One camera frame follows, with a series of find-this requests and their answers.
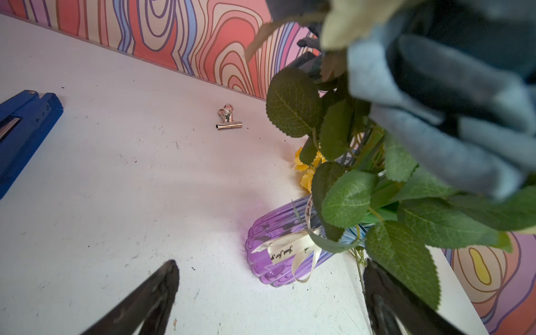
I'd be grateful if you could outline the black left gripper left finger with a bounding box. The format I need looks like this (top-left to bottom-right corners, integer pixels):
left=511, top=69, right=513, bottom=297
left=84, top=260, right=180, bottom=335

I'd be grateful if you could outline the purple glass vase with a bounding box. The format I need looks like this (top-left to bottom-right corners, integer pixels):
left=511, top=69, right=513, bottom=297
left=245, top=194, right=369, bottom=288

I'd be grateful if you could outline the white printed ribbon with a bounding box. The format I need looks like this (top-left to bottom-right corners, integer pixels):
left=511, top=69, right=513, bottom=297
left=250, top=196, right=323, bottom=283

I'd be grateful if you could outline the silver binder clip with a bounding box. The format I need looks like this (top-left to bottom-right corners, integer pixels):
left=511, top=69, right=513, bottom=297
left=216, top=104, right=243, bottom=131

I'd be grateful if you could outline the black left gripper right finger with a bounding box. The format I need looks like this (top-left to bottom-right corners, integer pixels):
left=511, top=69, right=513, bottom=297
left=363, top=260, right=463, bottom=334

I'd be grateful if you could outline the yellow rose spray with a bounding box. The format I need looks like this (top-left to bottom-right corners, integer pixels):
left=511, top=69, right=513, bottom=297
left=294, top=147, right=327, bottom=194

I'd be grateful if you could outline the blue hydrangea bouquet with leaves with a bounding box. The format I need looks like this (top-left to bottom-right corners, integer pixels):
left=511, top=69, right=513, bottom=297
left=246, top=1, right=535, bottom=308

